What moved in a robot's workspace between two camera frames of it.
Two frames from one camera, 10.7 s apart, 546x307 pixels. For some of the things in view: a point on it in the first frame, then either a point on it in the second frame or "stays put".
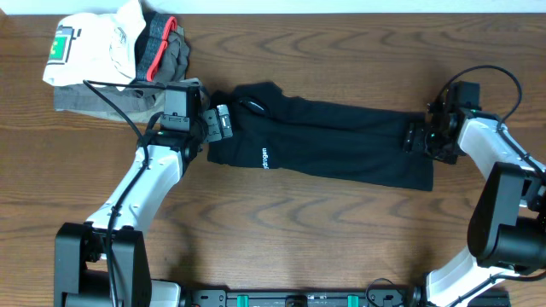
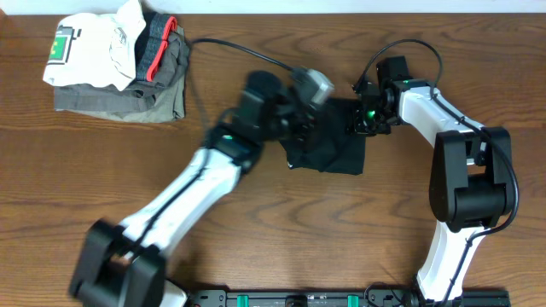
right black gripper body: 425,140 → 370,121
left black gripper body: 212,129 → 284,123
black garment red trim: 152,43 stays put
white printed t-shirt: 95,48 stays put
